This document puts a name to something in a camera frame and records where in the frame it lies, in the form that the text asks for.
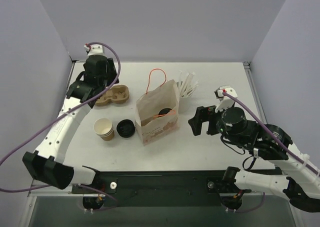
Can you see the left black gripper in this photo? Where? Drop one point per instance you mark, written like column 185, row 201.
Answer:
column 81, row 93

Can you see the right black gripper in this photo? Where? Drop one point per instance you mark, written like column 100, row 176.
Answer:
column 210, row 120

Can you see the brown cardboard cup carrier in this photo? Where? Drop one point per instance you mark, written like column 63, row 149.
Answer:
column 117, row 94

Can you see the black cup lid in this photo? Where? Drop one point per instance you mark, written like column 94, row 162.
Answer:
column 164, row 112

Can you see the paper takeout bag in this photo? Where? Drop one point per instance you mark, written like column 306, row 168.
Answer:
column 149, row 126

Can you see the stack of brown paper cups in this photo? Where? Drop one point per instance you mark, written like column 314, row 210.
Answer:
column 103, row 127

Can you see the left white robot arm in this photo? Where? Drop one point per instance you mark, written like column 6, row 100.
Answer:
column 46, row 163

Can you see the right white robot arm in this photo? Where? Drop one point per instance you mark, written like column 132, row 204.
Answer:
column 297, row 183

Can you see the white straw holder cup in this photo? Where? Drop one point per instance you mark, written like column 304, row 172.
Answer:
column 184, row 104

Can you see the stack of black lids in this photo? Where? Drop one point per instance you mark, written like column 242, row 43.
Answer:
column 125, row 128

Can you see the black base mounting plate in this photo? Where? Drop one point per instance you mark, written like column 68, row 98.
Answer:
column 196, row 188

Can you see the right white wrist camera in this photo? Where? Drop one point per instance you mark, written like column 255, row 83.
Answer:
column 225, row 102

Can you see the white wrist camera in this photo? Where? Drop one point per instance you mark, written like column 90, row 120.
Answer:
column 94, row 49
column 225, row 102

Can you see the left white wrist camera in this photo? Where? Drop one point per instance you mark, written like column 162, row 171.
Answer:
column 94, row 49

